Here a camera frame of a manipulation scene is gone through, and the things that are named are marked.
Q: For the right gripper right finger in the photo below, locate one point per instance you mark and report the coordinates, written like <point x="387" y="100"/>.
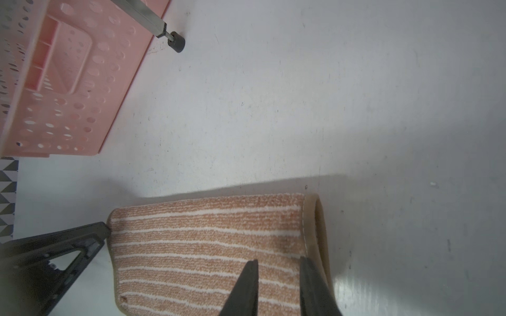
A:
<point x="315" y="297"/>

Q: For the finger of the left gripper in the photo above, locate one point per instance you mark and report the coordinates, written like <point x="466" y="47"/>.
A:
<point x="36" y="272"/>

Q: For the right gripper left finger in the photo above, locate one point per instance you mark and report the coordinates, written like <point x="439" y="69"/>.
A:
<point x="243" y="299"/>

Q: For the striped brown square dishcloth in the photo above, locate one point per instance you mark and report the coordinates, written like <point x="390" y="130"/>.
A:
<point x="184" y="257"/>

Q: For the pink plastic basket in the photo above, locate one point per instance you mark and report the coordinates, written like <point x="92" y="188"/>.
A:
<point x="66" y="67"/>

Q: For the metal two-tier dish rack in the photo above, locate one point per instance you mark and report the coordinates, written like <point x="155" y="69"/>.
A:
<point x="141" y="13"/>

